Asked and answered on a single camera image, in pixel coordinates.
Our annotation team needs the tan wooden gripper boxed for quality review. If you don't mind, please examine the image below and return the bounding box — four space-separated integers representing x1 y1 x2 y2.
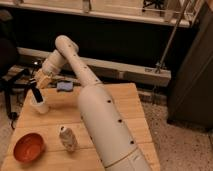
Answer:
34 69 52 89

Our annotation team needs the black whiteboard eraser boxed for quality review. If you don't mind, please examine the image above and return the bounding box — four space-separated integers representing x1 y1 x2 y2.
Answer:
29 79 43 103

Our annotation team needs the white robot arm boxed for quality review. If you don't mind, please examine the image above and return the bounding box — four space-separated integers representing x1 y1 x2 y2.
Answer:
35 35 152 171

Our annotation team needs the white ceramic cup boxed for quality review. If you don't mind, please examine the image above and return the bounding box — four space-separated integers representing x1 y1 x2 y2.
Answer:
30 96 49 114

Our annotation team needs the blue sponge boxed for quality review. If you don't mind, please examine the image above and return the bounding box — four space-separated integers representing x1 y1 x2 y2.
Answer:
57 82 73 92

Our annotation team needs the black office chair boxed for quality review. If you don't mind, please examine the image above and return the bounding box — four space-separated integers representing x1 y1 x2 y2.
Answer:
0 9 44 130

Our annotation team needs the clear plastic bottle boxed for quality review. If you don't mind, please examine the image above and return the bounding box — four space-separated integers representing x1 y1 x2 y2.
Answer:
59 126 78 152

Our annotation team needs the red-orange bowl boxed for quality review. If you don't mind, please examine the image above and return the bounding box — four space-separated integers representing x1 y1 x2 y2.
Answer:
13 133 45 163

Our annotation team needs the metal tripod pole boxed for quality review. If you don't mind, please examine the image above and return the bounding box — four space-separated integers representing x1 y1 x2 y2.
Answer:
145 0 190 73

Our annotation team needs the dark cabinet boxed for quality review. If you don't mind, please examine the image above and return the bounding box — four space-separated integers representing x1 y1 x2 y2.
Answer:
167 0 213 130

